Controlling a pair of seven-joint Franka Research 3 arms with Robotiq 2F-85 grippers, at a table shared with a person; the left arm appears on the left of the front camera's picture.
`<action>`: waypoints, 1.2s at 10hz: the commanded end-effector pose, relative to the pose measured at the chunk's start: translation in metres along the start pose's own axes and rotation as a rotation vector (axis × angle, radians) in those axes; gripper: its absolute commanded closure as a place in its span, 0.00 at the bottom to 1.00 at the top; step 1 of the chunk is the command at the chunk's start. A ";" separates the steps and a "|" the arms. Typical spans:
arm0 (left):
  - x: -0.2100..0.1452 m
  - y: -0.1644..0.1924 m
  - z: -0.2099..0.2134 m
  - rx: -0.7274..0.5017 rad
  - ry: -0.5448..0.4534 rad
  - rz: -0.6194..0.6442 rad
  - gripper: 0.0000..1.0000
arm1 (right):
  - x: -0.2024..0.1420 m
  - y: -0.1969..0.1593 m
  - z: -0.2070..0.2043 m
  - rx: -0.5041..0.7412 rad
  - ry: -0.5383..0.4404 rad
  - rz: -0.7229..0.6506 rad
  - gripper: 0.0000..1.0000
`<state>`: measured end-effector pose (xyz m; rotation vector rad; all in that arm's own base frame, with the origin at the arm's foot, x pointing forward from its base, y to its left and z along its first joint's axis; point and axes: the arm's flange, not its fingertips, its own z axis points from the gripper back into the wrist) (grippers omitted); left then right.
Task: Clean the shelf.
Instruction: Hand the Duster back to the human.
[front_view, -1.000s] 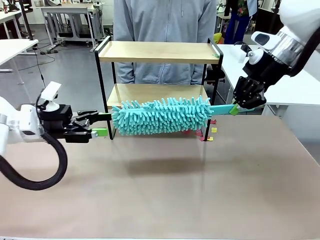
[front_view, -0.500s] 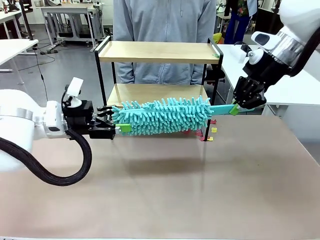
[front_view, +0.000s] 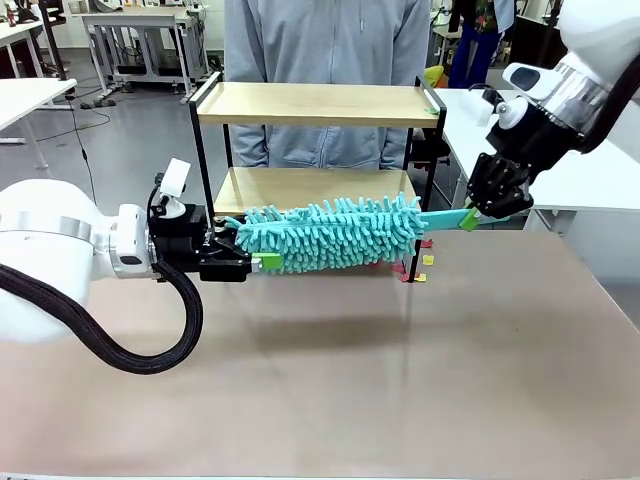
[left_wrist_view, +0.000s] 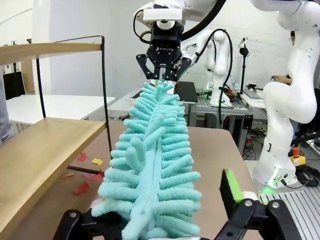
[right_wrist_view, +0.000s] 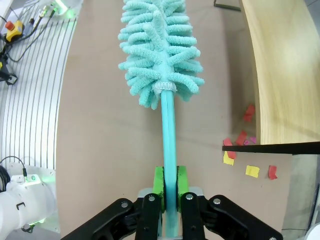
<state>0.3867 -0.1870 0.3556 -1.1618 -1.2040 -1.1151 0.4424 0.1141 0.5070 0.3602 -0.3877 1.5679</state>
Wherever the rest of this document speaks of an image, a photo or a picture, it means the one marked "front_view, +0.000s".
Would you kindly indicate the person in grey hoodie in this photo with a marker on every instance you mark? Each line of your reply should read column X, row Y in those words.
column 325, row 40

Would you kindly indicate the small white side table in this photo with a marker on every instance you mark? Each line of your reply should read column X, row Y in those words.
column 30, row 95

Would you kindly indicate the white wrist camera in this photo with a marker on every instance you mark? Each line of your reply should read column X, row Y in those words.
column 176, row 177
column 482, row 107

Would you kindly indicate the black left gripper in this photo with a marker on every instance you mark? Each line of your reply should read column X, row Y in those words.
column 180, row 240

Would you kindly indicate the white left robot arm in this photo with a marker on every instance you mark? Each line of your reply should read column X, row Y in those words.
column 45, row 235

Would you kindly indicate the teal chenille duster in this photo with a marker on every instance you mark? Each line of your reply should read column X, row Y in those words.
column 340, row 235

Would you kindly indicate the person in blue trousers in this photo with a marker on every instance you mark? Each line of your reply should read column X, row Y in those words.
column 472, row 55

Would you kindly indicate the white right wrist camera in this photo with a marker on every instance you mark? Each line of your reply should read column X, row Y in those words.
column 482, row 107

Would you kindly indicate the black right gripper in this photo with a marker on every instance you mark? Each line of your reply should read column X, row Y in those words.
column 535, row 140

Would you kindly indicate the yellow green bag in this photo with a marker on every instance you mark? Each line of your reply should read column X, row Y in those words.
column 435, row 76

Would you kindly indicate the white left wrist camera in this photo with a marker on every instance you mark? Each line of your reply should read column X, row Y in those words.
column 176, row 177

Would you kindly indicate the two-tier wood metal shelf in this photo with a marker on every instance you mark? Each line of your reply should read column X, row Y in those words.
column 310, row 102

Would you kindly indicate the large white curved table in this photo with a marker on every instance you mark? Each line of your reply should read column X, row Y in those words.
column 575, row 187

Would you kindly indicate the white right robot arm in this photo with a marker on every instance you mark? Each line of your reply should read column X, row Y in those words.
column 585, row 95

